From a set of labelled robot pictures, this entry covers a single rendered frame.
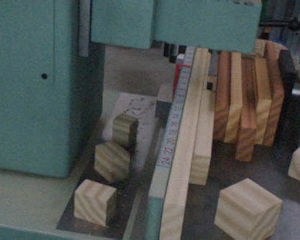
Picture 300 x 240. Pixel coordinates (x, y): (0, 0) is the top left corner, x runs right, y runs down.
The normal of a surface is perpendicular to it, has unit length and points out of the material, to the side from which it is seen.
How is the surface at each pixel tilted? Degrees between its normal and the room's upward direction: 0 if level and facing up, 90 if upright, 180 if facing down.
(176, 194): 0
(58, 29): 90
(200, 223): 0
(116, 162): 90
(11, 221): 0
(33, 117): 90
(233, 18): 90
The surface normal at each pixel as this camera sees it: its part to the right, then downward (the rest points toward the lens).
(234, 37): -0.14, 0.45
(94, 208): -0.36, 0.40
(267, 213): 0.62, 0.41
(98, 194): 0.09, -0.88
